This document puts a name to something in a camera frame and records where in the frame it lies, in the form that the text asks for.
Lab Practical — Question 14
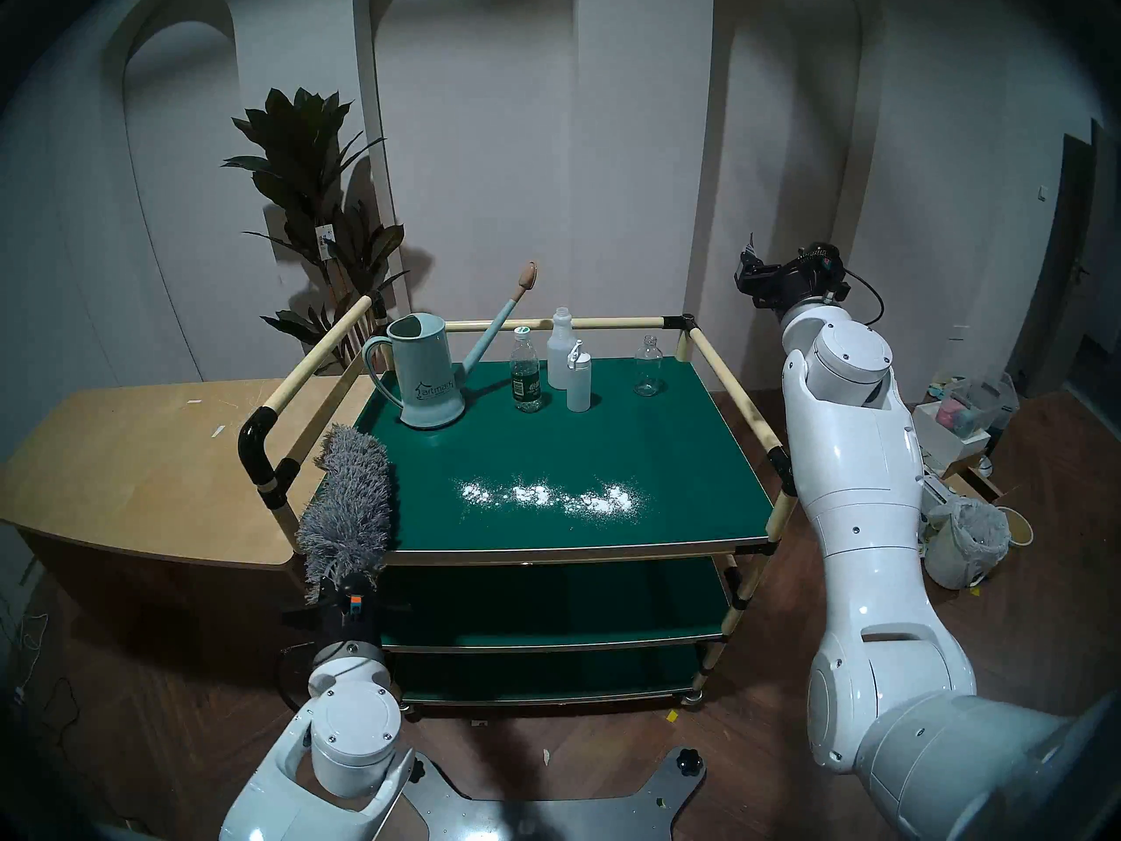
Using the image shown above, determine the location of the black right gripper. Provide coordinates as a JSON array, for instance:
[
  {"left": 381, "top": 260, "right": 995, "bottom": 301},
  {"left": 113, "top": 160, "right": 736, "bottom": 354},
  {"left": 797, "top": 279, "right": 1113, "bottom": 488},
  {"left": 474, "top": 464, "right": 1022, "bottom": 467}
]
[{"left": 733, "top": 232, "right": 853, "bottom": 314}]

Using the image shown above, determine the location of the tall dark leafy plant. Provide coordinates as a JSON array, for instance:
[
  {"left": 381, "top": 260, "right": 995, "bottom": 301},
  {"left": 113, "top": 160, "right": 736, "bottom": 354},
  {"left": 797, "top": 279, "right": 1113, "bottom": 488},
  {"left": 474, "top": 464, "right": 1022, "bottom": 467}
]
[{"left": 222, "top": 86, "right": 410, "bottom": 371}]

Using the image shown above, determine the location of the tall white plastic bottle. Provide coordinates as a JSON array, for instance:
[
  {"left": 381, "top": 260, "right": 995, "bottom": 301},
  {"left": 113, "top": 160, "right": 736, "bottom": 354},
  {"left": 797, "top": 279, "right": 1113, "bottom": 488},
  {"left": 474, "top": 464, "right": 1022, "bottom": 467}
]
[{"left": 546, "top": 307, "right": 579, "bottom": 390}]

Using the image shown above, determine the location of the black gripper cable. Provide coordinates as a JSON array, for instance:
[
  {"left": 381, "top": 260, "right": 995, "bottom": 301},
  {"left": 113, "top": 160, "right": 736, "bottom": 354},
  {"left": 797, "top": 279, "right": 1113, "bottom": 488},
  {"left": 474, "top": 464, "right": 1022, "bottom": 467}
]
[
  {"left": 841, "top": 268, "right": 886, "bottom": 329},
  {"left": 277, "top": 642, "right": 321, "bottom": 714}
]

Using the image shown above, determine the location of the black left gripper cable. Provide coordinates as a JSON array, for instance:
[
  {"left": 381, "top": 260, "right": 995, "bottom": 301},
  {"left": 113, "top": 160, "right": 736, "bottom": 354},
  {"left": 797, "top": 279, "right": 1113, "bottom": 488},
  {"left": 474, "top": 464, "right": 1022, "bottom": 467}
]
[{"left": 277, "top": 642, "right": 321, "bottom": 714}]

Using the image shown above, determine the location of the light wooden table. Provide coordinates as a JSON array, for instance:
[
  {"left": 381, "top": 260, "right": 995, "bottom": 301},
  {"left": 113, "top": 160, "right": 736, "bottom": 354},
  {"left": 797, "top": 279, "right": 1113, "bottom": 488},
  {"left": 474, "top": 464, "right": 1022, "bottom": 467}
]
[{"left": 0, "top": 377, "right": 377, "bottom": 573}]

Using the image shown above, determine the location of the green label water bottle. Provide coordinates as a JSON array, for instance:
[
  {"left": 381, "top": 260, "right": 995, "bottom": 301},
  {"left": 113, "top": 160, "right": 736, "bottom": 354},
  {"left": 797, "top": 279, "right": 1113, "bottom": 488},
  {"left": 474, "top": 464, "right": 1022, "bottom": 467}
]
[{"left": 511, "top": 327, "right": 543, "bottom": 413}]

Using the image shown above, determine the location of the light blue watering can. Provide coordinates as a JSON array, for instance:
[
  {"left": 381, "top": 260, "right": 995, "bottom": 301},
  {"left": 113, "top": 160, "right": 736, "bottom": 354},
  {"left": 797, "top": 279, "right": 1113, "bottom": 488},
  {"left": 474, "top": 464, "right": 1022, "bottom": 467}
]
[{"left": 362, "top": 263, "right": 538, "bottom": 430}]

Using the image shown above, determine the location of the clear plastic storage box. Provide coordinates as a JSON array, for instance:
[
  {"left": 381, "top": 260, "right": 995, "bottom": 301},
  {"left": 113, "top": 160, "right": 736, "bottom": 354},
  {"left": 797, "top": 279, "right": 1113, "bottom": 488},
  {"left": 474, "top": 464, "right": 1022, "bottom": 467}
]
[{"left": 935, "top": 373, "right": 1019, "bottom": 442}]

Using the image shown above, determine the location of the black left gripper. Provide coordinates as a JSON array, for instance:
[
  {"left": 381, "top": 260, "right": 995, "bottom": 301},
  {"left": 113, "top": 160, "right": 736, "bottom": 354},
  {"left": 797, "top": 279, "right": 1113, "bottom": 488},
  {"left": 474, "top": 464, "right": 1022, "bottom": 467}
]
[{"left": 312, "top": 575, "right": 388, "bottom": 648}]

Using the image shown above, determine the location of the empty clear glass bottle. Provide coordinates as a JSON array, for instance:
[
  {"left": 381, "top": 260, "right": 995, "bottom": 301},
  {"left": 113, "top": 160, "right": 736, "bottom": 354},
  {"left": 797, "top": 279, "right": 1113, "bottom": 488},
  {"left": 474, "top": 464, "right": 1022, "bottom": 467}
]
[{"left": 634, "top": 335, "right": 664, "bottom": 398}]

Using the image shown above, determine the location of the white open carton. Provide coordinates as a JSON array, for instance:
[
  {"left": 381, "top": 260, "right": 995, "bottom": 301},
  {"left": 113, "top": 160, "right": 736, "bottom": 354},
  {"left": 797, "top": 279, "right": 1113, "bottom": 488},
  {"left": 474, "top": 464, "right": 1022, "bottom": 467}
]
[{"left": 920, "top": 471, "right": 957, "bottom": 534}]

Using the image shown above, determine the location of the green three-tier shelf cart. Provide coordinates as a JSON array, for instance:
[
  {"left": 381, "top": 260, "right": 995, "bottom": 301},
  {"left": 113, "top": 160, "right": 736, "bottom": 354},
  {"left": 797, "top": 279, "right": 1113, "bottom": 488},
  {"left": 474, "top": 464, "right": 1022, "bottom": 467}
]
[{"left": 238, "top": 292, "right": 811, "bottom": 717}]

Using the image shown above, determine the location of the white cardboard box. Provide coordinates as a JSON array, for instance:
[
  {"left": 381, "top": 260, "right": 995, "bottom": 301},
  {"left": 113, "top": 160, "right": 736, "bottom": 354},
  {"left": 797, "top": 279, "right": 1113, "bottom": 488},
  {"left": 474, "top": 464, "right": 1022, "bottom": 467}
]
[{"left": 911, "top": 401, "right": 991, "bottom": 472}]

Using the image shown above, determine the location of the white plastic bag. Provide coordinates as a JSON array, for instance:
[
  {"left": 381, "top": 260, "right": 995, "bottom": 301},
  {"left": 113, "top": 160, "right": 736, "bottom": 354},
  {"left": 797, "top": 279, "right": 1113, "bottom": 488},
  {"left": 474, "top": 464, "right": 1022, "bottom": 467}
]
[{"left": 924, "top": 498, "right": 1011, "bottom": 590}]

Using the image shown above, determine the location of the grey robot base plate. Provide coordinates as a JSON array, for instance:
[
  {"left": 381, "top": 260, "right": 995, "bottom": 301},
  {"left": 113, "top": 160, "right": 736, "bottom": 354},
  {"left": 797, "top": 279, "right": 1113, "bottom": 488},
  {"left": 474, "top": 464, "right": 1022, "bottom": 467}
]
[{"left": 398, "top": 747, "right": 707, "bottom": 841}]

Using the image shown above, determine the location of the white capped squeeze bottle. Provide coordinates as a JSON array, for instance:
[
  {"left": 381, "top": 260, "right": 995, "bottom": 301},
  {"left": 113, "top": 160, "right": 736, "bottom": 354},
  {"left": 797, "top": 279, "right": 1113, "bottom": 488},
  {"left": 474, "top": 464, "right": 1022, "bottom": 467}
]
[{"left": 566, "top": 340, "right": 593, "bottom": 413}]

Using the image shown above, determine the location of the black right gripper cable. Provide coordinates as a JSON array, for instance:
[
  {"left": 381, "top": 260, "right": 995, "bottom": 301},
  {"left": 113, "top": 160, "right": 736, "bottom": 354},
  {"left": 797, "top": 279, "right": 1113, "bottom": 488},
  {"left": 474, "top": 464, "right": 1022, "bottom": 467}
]
[{"left": 841, "top": 268, "right": 886, "bottom": 329}]

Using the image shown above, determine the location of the white powder pile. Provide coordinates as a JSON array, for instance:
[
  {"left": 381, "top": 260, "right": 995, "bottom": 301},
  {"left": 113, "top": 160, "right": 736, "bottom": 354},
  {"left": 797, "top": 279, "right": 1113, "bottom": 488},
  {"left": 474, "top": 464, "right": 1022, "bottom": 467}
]
[{"left": 460, "top": 477, "right": 645, "bottom": 520}]

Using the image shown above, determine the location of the grey fluffy duster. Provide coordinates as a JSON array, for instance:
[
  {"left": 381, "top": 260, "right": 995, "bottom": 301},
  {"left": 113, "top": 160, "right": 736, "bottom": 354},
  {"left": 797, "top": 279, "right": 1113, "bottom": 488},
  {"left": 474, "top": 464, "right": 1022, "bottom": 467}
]
[{"left": 296, "top": 424, "right": 395, "bottom": 604}]

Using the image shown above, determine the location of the dark door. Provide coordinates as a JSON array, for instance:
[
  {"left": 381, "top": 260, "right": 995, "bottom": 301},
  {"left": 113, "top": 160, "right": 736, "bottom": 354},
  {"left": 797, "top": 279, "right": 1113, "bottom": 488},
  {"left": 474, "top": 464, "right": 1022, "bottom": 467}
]
[{"left": 1007, "top": 121, "right": 1121, "bottom": 402}]

